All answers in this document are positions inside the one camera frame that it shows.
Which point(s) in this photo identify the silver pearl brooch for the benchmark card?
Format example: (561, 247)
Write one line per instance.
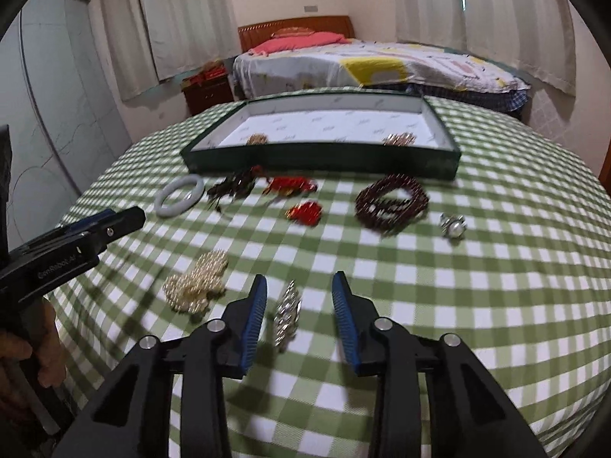
(452, 225)

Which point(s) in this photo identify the gold pearl flower brooch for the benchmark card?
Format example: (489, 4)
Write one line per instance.
(400, 139)

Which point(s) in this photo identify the wooden bed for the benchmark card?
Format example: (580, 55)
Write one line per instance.
(296, 26)

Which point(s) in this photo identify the patterned bed quilt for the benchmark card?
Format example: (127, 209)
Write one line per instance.
(382, 64)

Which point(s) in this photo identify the pink pillow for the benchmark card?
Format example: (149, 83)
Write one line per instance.
(296, 42)

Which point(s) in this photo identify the wide white curtain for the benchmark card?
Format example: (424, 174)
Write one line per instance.
(191, 14)
(520, 24)

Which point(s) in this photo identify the crystal hair clip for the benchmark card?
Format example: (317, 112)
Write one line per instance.
(287, 315)

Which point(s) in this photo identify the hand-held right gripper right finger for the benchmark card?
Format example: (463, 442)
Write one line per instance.
(344, 315)

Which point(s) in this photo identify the grey wardrobe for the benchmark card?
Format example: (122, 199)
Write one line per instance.
(57, 105)

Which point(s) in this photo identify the brown wooden door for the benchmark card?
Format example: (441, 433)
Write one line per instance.
(602, 162)

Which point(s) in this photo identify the person's left hand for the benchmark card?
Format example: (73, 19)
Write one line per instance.
(45, 343)

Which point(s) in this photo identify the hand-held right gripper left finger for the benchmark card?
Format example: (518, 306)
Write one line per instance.
(255, 315)

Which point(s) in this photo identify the small gold red trinket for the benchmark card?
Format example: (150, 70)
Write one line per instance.
(305, 212)

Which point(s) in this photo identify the dark wooden nightstand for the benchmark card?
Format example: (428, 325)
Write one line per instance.
(207, 95)

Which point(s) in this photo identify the red gift boxes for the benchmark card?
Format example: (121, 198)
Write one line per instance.
(207, 75)

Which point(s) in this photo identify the green checked tablecloth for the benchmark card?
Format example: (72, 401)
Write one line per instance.
(429, 296)

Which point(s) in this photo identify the narrow white curtain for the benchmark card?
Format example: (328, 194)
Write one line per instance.
(425, 0)
(124, 33)

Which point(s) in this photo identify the pale jade bangle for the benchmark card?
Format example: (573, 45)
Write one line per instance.
(164, 205)

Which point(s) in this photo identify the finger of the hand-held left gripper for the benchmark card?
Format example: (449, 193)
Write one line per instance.
(93, 219)
(119, 222)

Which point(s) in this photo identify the green jewelry tray box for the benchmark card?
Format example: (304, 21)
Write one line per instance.
(310, 124)

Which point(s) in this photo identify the orange patterned pillow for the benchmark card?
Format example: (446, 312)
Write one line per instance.
(292, 32)

